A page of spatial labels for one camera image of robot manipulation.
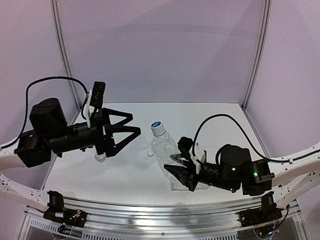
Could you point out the aluminium left corner post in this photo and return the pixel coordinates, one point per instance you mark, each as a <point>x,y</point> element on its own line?
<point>57,24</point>

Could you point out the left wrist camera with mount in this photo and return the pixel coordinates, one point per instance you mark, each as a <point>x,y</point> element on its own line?
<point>93,101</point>

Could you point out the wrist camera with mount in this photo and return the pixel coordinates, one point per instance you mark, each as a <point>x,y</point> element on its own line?
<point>93,101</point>
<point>188,150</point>

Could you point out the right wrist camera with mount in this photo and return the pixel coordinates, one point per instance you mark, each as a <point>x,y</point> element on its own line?
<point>188,150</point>

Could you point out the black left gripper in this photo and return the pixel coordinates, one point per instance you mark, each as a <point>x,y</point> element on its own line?
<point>100,132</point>

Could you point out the aluminium front rail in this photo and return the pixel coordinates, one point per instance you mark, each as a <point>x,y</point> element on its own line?
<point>208,221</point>

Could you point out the clear plastic bottle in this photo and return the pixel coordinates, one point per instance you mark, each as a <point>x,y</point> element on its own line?
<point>163,147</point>
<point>100,157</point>
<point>175,185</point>

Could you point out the white blue bottle cap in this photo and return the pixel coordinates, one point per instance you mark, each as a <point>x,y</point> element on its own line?
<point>157,129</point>
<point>150,153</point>

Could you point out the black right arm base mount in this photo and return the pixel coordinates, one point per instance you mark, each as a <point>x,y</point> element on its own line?
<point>263,209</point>

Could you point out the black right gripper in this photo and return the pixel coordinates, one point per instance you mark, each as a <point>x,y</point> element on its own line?
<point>190,176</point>

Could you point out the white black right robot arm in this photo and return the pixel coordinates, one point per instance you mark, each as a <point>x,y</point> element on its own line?
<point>287,177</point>

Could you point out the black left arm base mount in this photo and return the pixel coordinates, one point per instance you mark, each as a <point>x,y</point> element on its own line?
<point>66,217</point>

